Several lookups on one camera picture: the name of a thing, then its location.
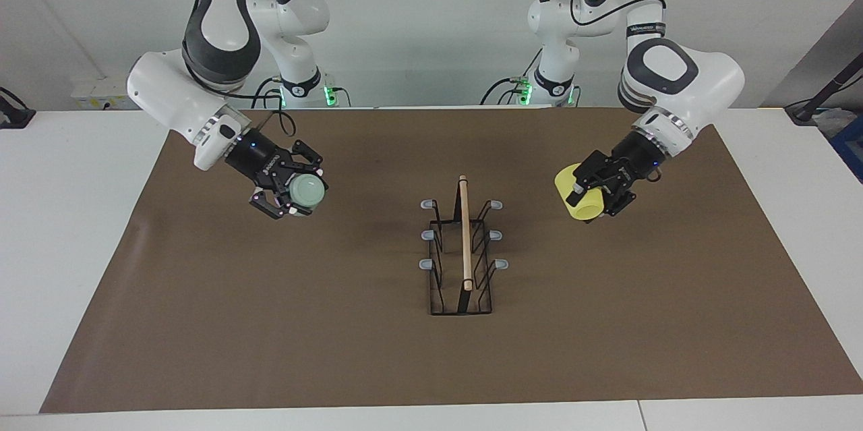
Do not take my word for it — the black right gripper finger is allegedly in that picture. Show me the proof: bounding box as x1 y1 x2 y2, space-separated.
249 188 314 220
291 140 324 175

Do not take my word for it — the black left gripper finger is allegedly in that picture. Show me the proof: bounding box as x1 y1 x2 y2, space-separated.
568 150 611 208
603 181 638 217

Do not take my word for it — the yellow plastic cup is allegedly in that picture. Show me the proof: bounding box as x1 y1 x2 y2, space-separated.
554 163 604 223

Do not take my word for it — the green plastic cup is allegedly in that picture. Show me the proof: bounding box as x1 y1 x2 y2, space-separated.
289 173 330 210

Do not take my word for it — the brown table mat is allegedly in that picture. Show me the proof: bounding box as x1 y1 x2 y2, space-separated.
39 107 863 414

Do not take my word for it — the white power strip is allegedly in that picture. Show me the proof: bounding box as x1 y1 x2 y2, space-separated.
71 77 136 110

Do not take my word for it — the blue box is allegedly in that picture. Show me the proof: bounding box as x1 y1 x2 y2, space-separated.
828 114 863 183

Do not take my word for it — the black table clamp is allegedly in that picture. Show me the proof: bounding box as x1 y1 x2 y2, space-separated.
0 87 36 130

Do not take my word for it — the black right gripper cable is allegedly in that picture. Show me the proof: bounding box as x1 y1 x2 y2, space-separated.
256 95 297 140

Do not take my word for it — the black right arm base cable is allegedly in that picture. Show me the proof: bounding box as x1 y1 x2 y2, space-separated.
251 76 284 109

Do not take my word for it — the black arm base cable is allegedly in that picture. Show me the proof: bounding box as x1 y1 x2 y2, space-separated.
480 47 543 106
251 76 284 109

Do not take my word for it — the black left arm base cable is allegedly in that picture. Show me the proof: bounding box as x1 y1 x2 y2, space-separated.
480 47 543 106

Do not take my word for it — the black wire rack wooden handle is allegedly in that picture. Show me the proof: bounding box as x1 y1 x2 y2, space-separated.
419 175 510 316

